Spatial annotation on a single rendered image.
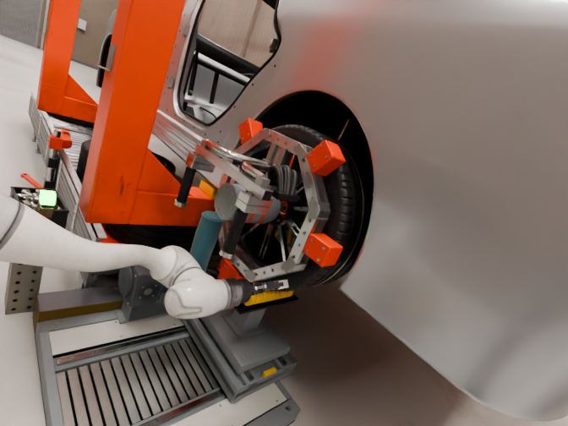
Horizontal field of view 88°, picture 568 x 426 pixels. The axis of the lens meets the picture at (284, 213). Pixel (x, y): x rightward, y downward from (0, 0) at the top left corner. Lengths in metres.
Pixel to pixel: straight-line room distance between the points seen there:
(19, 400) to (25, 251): 0.91
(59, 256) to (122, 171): 0.73
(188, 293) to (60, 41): 2.63
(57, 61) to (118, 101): 1.93
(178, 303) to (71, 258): 0.29
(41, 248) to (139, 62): 0.80
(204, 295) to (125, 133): 0.72
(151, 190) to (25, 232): 0.85
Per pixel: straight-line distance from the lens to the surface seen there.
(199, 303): 0.84
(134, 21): 1.25
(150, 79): 1.28
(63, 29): 3.16
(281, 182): 0.85
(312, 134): 1.09
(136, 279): 1.36
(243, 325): 1.45
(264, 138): 1.14
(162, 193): 1.42
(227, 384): 1.40
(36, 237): 0.62
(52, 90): 3.19
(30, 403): 1.46
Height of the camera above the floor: 1.16
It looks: 16 degrees down
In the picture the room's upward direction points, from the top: 23 degrees clockwise
